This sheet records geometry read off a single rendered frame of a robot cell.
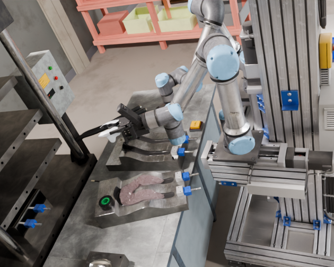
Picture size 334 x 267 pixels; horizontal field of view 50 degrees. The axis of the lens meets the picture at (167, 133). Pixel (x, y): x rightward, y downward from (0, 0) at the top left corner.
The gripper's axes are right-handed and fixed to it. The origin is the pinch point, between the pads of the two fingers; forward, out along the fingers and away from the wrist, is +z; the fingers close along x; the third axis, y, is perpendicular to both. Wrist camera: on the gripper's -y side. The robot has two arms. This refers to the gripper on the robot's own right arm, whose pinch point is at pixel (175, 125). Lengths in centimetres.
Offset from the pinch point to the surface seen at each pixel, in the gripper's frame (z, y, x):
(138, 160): 11.4, -23.2, -17.7
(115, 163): 14.8, -41.0, -16.9
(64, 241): 21, -55, -70
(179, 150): 10.5, 2.7, -11.0
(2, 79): -53, -87, -13
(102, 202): 6, -31, -53
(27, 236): 17, -78, -71
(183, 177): 14.0, 8.2, -29.0
